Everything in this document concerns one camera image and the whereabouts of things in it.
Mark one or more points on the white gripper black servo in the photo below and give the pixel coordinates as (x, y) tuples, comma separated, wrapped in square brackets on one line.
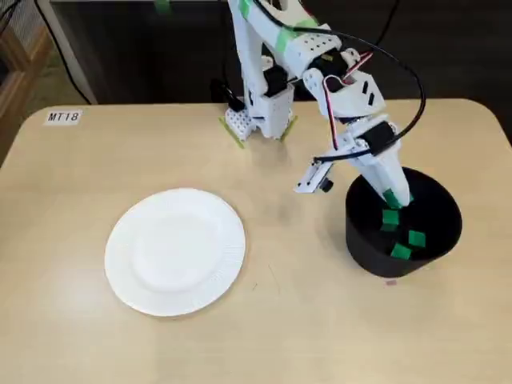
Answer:
[(380, 165)]

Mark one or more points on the green block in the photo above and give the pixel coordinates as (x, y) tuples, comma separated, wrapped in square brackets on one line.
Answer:
[(401, 251), (390, 220), (417, 238), (394, 200)]

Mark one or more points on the black pot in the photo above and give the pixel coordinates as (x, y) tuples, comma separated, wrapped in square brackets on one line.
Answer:
[(400, 266)]

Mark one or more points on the white paper plate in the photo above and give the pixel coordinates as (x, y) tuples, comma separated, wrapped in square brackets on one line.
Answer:
[(172, 256)]

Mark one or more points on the small pink sticker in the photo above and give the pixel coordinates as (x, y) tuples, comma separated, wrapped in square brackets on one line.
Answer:
[(391, 283)]

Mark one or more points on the black table clamp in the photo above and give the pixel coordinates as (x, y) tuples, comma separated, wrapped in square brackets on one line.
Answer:
[(230, 98)]

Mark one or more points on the dark partition panel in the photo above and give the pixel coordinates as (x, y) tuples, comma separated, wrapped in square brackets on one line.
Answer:
[(160, 60)]

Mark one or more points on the green tape piece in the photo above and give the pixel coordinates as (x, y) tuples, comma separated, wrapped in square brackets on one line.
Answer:
[(162, 6)]

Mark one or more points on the white MT18 label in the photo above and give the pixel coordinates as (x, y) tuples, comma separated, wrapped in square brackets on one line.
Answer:
[(62, 117)]

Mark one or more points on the wooden furniture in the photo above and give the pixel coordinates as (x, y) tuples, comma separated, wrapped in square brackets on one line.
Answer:
[(16, 80)]

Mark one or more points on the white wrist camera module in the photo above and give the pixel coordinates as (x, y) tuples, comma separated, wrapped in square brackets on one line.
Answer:
[(310, 180)]

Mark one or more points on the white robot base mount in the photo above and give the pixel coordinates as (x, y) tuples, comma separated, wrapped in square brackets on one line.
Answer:
[(240, 122)]

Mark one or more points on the white metal post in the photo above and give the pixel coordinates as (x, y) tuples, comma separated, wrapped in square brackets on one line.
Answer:
[(74, 60)]

